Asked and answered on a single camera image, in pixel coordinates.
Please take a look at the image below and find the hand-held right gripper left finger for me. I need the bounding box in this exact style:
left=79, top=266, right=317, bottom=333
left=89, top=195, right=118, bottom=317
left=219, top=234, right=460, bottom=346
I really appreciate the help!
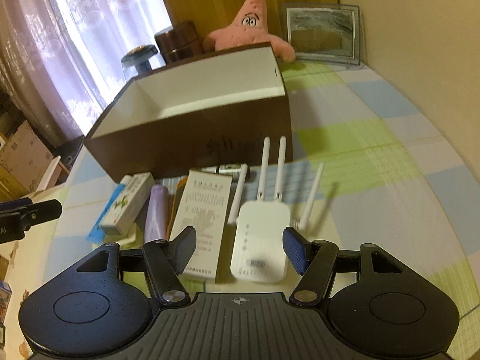
left=74, top=227, right=197, bottom=305

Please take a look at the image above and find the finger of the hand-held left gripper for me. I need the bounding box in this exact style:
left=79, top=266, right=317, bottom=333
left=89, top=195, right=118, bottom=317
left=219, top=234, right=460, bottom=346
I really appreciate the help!
left=17, top=199, right=63, bottom=230

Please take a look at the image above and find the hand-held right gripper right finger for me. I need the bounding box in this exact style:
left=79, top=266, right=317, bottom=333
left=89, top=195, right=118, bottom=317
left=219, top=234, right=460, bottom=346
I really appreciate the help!
left=282, top=227, right=408, bottom=306

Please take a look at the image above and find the orange utility knife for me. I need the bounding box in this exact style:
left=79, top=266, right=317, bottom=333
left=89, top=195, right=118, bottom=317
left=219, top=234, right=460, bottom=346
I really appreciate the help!
left=167, top=177, right=188, bottom=239

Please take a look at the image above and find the white router with antennas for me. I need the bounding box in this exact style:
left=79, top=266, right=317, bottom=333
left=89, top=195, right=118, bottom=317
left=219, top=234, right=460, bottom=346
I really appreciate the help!
left=227, top=136, right=325, bottom=285

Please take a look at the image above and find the white printed medicine box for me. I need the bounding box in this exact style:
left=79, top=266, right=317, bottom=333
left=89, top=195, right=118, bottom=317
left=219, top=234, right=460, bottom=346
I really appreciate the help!
left=169, top=169, right=234, bottom=285

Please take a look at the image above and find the cream hair clip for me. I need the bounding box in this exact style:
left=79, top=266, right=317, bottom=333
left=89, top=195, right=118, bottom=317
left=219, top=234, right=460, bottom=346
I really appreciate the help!
left=115, top=229, right=148, bottom=247

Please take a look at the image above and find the blue packet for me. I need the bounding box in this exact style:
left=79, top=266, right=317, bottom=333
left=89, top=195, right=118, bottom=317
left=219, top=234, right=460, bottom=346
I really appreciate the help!
left=87, top=174, right=133, bottom=243

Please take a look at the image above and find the small white green box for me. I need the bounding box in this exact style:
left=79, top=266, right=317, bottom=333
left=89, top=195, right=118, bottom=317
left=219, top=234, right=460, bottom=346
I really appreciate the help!
left=98, top=172, right=155, bottom=235

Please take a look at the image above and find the brown box with white inside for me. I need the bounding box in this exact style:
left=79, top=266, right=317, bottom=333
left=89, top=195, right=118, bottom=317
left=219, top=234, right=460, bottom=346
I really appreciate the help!
left=83, top=42, right=294, bottom=182

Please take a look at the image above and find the purple tube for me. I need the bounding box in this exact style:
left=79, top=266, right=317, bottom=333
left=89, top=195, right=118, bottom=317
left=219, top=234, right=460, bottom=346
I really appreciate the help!
left=144, top=184, right=168, bottom=242

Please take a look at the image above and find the cardboard box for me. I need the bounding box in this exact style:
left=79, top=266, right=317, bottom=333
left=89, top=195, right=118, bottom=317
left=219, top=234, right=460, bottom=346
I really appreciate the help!
left=0, top=122, right=53, bottom=190

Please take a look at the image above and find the small green bottle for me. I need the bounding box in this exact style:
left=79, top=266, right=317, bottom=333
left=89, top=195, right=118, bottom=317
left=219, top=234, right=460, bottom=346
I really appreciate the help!
left=217, top=164, right=250, bottom=176

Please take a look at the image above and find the white lace curtain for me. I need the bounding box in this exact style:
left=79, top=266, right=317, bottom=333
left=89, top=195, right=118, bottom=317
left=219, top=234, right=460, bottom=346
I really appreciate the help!
left=0, top=0, right=173, bottom=147

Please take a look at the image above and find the dark glass jar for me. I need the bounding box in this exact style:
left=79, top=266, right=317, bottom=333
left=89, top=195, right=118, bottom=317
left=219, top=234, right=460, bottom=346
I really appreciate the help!
left=121, top=45, right=157, bottom=74

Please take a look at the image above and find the brown metal canister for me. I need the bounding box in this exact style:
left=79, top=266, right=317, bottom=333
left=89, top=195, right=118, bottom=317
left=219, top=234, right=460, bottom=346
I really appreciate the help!
left=154, top=20, right=207, bottom=64

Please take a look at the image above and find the pink starfish plush toy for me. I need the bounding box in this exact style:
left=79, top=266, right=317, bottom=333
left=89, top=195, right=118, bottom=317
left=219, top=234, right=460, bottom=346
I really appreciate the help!
left=202, top=0, right=297, bottom=61

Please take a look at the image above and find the glass picture frame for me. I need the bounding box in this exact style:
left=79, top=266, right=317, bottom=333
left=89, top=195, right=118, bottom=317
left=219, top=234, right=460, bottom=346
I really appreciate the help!
left=281, top=3, right=364, bottom=69

